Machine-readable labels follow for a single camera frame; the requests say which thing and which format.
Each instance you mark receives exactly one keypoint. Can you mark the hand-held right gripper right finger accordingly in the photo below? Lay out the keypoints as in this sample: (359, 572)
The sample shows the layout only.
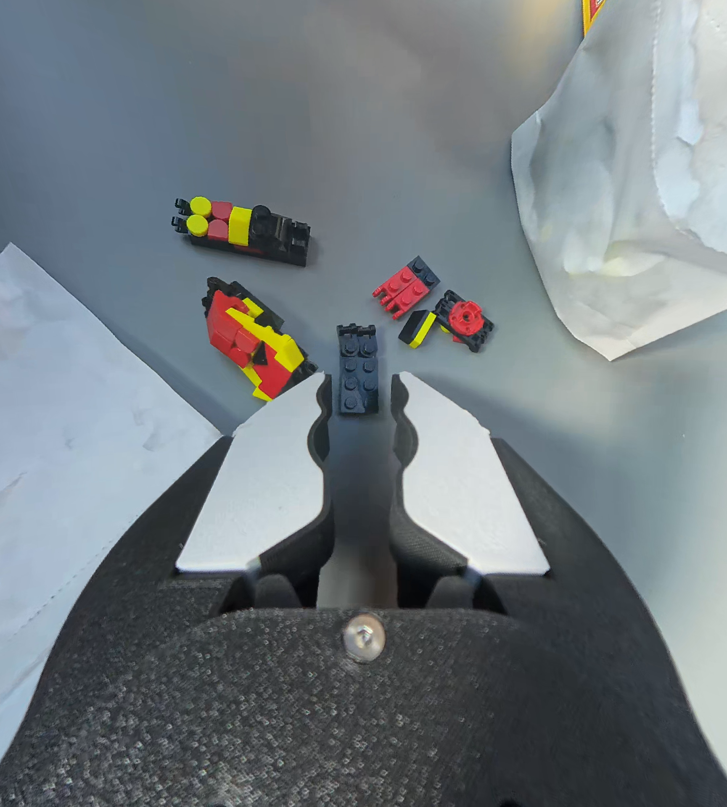
(471, 505)

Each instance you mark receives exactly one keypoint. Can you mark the torn printed white paper bag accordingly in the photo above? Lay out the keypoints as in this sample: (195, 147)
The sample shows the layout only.
(647, 164)

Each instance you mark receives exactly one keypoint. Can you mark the black lego plate red wheel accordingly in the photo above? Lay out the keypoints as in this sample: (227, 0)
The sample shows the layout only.
(464, 319)

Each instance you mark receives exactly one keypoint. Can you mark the long black studded lego strip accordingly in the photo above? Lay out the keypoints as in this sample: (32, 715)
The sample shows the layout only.
(240, 227)

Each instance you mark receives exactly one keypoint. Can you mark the colourful cardboard lego box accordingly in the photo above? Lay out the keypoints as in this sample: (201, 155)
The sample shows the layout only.
(590, 13)

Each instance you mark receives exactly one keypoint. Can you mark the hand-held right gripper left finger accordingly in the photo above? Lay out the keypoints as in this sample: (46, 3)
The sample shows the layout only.
(256, 505)

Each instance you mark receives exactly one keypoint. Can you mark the black studded lego plate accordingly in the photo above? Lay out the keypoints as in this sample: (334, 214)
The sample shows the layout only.
(358, 368)

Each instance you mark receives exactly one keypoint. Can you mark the large plain white paper bag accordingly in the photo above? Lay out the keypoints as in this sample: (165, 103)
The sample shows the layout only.
(48, 479)

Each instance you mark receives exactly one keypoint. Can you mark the red lego plates black hinge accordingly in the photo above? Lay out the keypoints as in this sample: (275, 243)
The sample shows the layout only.
(405, 288)

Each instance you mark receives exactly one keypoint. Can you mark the black yellow lego slope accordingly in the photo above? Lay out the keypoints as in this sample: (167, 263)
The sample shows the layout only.
(418, 328)

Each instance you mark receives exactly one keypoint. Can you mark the black red yellow lego build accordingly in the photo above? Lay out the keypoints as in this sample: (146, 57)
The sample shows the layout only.
(256, 338)

